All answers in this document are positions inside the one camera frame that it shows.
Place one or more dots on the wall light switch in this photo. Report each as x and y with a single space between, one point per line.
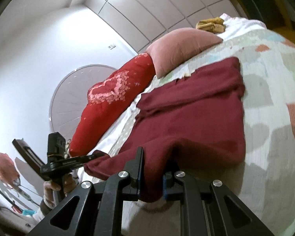
111 46

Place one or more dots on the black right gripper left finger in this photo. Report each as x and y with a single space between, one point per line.
96 209

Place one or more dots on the round grey headboard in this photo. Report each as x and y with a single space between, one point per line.
70 97

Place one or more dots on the heart patterned bedspread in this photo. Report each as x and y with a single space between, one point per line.
265 182

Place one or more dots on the person's left hand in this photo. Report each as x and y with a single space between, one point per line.
50 187

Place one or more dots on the yellow folded garment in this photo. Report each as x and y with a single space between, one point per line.
214 25

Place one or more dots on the dark red sweater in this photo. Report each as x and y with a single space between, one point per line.
191 123

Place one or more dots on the red floral quilt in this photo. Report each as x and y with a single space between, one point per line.
108 99

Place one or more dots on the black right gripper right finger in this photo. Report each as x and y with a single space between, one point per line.
210 208

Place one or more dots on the white wardrobe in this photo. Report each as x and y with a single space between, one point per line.
140 22

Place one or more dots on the pink corduroy pillow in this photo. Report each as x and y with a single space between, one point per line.
178 46

